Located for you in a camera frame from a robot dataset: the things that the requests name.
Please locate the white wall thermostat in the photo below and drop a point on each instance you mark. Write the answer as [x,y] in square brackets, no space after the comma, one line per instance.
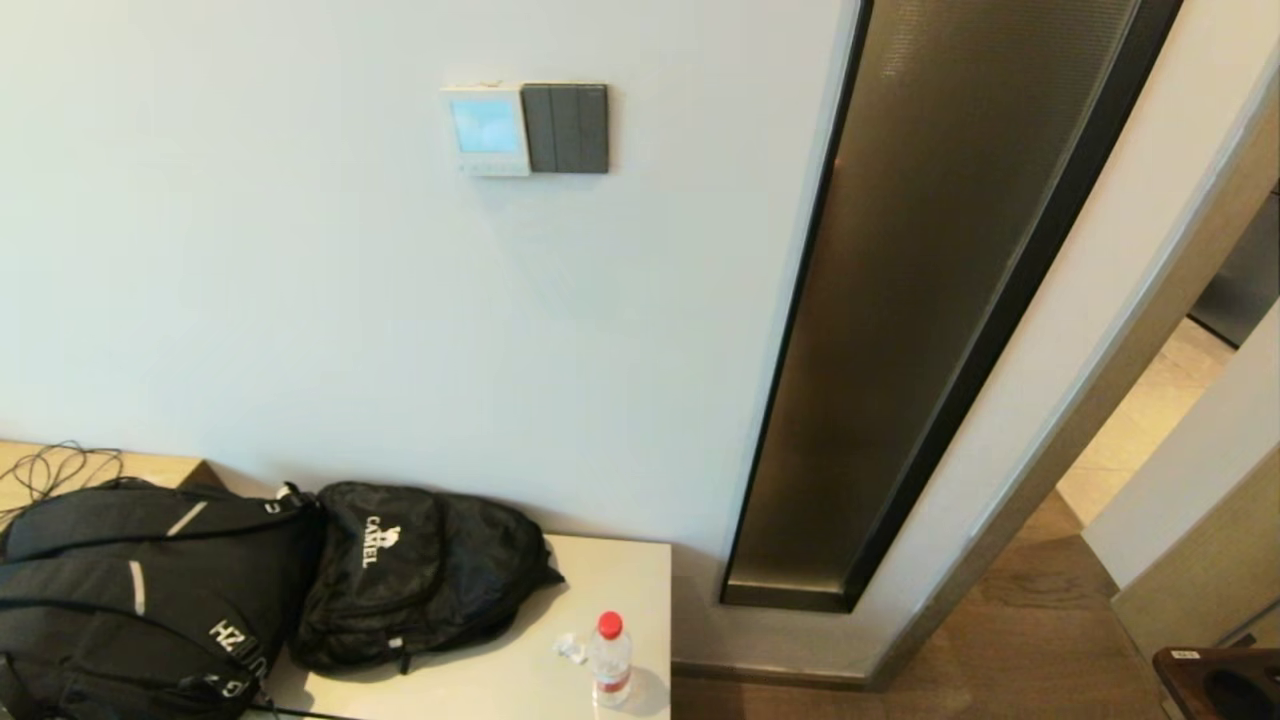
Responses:
[487,125]

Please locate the crumpled clear plastic wrapper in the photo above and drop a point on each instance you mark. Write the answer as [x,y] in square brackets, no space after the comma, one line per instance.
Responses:
[571,648]

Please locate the brown skirting board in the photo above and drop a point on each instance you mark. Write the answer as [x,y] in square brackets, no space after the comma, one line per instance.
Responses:
[770,675]

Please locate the clear water bottle red cap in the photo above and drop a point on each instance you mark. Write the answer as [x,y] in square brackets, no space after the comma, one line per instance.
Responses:
[610,665]

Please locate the dark grey cabinet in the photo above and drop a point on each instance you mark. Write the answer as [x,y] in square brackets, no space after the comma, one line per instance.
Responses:
[1245,280]

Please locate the black backpack with HZ print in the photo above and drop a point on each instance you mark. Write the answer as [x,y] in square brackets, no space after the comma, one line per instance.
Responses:
[120,600]

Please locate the beige cabinet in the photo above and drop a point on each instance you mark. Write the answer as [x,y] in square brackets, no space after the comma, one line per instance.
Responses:
[600,580]

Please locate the black Camel backpack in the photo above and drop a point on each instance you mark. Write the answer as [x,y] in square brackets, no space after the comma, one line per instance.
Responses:
[400,570]

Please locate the grey wall light switch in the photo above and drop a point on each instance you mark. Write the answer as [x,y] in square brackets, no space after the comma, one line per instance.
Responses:
[566,128]

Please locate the taupe door frame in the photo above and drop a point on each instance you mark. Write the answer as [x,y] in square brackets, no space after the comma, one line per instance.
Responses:
[1100,400]

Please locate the light wooden cabinet side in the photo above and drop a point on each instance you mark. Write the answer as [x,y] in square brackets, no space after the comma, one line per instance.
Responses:
[1200,580]

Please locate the light wooden desk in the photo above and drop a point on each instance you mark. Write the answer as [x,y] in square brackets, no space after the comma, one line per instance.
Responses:
[150,468]

